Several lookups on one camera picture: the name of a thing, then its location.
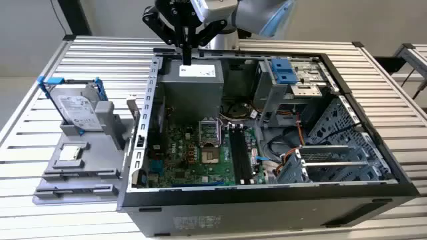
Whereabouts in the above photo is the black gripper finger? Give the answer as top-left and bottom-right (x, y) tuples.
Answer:
(141, 6), (188, 66)
(186, 19), (228, 66)

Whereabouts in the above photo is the grey power supply unit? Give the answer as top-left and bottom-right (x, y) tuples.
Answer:
(157, 59), (225, 122)

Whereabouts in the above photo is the blue drive cage latch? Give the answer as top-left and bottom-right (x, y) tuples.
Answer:
(270, 57), (293, 85)

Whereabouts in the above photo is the round black speaker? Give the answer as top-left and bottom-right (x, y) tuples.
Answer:
(230, 102), (250, 117)

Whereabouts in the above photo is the grey metal drive cage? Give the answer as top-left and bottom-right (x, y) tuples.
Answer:
(253, 57), (334, 127)

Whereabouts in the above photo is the metal socket cover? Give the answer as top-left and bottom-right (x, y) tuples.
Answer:
(197, 120), (224, 148)

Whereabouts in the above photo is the hard disk in blue carrier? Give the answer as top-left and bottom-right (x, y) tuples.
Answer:
(37, 76), (109, 133)

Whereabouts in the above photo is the CPU socket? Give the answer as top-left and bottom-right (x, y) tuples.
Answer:
(198, 146), (224, 165)

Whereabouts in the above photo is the green motherboard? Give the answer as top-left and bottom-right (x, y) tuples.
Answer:
(144, 123), (269, 189)

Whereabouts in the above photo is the grey plastic parts rack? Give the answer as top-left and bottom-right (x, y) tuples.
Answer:
(31, 99), (141, 206)

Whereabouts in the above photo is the silver CPU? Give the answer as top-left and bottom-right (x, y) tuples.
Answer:
(58, 146), (82, 161)

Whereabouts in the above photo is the blue expansion slot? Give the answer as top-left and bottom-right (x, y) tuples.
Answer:
(170, 181), (225, 188)

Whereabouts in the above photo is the metal side table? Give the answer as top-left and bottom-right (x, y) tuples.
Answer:
(392, 43), (427, 83)

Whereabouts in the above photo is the metal disk bay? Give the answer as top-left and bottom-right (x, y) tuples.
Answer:
(274, 144), (393, 185)

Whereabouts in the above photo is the black open PC case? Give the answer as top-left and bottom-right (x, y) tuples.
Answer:
(116, 47), (420, 238)

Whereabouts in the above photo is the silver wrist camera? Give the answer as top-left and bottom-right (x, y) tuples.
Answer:
(196, 0), (240, 23)

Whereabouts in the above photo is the black frame post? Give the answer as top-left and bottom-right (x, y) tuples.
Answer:
(57, 0), (93, 36)

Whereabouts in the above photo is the power supply wire bundle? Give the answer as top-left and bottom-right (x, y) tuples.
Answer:
(218, 98), (262, 125)

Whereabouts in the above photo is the orange black wire bundle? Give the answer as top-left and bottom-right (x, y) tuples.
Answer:
(274, 109), (306, 177)

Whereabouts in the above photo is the black table bracket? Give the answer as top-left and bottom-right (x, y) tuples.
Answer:
(372, 56), (406, 73)

